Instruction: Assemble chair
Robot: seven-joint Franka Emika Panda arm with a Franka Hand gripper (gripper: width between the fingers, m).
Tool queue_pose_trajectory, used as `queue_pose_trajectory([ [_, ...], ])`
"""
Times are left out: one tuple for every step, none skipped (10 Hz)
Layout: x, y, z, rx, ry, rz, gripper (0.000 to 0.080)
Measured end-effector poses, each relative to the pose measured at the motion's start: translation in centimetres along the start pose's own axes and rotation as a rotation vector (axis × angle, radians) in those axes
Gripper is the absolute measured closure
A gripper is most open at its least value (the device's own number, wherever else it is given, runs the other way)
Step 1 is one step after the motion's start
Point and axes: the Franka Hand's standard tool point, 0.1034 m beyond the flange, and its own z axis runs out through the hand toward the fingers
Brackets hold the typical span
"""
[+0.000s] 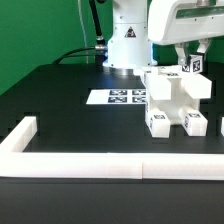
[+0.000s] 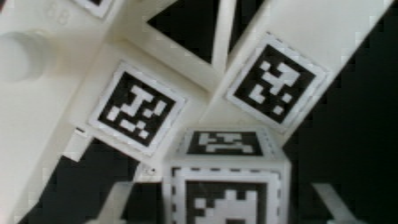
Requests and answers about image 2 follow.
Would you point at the white chair back piece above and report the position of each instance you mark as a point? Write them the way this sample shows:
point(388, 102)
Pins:
point(127, 69)

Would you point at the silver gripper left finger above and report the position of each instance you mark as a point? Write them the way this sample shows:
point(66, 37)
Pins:
point(130, 207)

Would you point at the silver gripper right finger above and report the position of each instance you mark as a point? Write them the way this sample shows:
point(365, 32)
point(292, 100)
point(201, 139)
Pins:
point(320, 208)

